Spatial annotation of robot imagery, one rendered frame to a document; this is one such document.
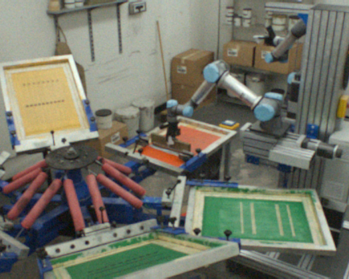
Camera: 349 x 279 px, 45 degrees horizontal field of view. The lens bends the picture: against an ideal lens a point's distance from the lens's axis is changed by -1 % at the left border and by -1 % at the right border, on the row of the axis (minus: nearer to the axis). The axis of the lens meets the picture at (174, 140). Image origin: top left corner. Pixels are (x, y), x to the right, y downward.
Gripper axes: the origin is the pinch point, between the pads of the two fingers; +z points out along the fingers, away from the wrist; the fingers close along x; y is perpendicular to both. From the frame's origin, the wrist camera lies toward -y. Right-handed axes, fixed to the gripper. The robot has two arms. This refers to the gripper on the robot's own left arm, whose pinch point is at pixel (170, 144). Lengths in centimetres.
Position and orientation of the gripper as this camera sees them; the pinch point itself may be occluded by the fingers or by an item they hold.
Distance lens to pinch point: 324.5
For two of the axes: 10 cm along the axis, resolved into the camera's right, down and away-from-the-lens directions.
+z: 0.1, 9.0, 4.4
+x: 5.9, -3.6, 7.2
